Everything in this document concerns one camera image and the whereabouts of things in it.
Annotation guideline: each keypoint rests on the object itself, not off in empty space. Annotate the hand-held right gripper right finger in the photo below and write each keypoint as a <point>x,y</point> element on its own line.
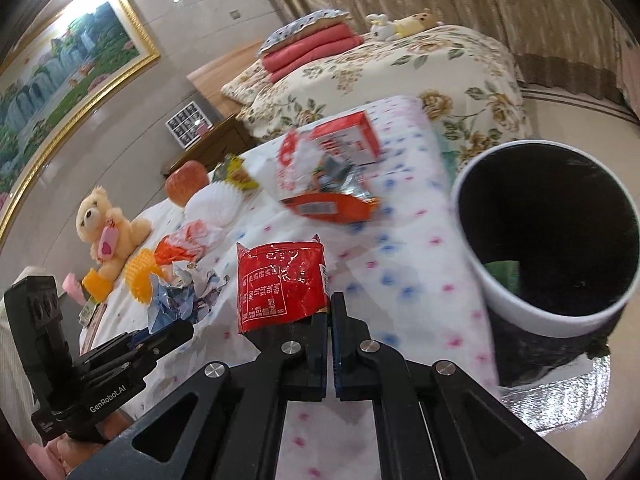
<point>345,355</point>

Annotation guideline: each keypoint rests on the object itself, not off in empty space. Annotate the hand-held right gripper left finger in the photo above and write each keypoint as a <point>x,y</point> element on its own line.
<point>315,360</point>

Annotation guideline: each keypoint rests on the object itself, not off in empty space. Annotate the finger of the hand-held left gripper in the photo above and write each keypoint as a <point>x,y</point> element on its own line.
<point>165,337</point>
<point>115,347</point>

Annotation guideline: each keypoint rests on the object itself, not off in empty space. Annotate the blue white paper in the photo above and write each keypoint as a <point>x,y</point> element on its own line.
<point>170,300</point>

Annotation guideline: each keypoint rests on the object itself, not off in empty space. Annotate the yellow foam fruit net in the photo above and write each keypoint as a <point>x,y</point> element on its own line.
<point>140,275</point>

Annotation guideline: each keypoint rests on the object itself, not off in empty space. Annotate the red snack packet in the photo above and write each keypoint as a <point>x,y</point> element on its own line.
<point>275,280</point>

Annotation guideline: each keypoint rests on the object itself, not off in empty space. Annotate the orange and white plastic bag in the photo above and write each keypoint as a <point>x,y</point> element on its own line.
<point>187,240</point>

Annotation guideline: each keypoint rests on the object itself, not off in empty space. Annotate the white foam fruit net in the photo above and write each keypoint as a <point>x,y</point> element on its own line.
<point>212,205</point>

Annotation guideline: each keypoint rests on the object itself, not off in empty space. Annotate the orange snack packet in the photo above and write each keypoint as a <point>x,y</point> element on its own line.
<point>325,208</point>

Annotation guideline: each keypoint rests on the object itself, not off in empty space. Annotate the silver foil wrapper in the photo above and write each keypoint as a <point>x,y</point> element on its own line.
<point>350,185</point>

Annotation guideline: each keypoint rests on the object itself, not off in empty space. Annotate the clear red-printed plastic bag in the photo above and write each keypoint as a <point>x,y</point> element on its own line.
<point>295,160</point>

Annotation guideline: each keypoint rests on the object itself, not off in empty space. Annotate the black white-rimmed trash bin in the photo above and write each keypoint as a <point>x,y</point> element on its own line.
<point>540,200</point>

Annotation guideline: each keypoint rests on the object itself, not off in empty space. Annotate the person's left hand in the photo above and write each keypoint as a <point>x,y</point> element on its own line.
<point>55,462</point>

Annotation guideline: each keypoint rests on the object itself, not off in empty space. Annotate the small flat boxes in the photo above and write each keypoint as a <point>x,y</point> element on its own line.
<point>91,316</point>

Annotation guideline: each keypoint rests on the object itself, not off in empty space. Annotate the small pink item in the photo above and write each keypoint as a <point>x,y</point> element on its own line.
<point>71,287</point>

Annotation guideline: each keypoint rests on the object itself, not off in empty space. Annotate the orange block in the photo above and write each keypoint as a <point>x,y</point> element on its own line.
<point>96,285</point>

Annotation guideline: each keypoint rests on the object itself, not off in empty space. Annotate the white dotted tablecloth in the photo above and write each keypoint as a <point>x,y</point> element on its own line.
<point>400,270</point>

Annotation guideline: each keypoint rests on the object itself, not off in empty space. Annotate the beige teddy bear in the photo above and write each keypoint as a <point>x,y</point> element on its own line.
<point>100,220</point>

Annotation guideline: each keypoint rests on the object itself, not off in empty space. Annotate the red apple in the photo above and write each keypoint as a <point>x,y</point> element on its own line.
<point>185,182</point>

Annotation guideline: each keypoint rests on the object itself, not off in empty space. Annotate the green wrapper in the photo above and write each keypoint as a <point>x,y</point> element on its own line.
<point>502,275</point>

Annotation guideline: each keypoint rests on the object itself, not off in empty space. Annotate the yellow green snack packet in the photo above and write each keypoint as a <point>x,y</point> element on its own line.
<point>237,175</point>

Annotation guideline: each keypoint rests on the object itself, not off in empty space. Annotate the wooden nightstand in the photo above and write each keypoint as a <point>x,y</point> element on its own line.
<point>220,137</point>

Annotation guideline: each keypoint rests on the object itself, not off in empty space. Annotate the silver foil mat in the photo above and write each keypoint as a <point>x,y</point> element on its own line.
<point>560,400</point>

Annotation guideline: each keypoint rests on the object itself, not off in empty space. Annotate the red and white carton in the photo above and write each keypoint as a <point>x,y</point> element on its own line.
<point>350,132</point>

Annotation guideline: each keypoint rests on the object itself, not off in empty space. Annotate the teal cloth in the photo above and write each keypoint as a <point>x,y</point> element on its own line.
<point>447,155</point>

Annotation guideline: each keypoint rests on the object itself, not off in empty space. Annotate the gold-framed landscape painting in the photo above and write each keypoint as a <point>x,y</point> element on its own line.
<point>50,85</point>

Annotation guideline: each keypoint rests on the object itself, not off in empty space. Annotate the wooden headboard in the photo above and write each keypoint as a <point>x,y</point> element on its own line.
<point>215,80</point>

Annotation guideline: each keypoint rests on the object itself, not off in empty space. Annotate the floral bedspread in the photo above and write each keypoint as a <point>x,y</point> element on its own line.
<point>400,75</point>

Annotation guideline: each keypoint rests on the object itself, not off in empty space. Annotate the folded pink blanket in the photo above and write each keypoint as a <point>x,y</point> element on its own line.
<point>310,52</point>

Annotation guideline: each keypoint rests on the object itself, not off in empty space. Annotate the white rabbit plush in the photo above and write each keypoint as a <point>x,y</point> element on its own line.
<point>380,27</point>

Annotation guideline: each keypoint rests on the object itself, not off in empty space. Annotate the dotted pillow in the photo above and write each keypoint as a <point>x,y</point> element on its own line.
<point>295,27</point>

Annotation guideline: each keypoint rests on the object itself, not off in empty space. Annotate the yellow bear plush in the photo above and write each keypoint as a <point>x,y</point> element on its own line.
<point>415,22</point>

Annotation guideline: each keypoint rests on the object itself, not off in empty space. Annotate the pink printed cloth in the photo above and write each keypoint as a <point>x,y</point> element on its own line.
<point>625,60</point>

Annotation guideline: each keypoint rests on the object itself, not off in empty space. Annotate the photo grid frame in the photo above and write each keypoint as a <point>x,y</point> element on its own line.
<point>187,122</point>

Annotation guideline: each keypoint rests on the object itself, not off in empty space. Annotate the wall switch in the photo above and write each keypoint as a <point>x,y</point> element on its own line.
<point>234,14</point>

